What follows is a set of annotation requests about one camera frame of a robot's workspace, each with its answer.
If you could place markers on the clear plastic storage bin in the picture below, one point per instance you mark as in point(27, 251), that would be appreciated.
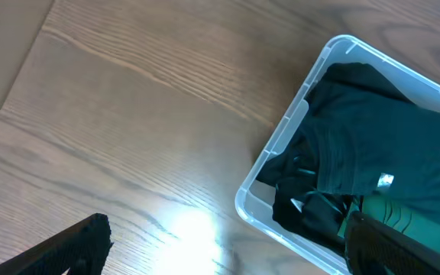
point(254, 199)

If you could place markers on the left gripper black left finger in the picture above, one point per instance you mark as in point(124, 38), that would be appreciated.
point(80, 249)

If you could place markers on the black garment with tag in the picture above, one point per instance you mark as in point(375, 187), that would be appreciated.
point(305, 211)

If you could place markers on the large black garment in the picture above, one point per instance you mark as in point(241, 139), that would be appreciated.
point(357, 76)

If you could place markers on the dark navy garment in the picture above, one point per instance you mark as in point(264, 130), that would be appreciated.
point(416, 182)

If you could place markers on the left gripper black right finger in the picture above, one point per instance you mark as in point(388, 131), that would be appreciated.
point(372, 248)

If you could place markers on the green garment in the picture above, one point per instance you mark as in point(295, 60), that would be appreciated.
point(409, 222)

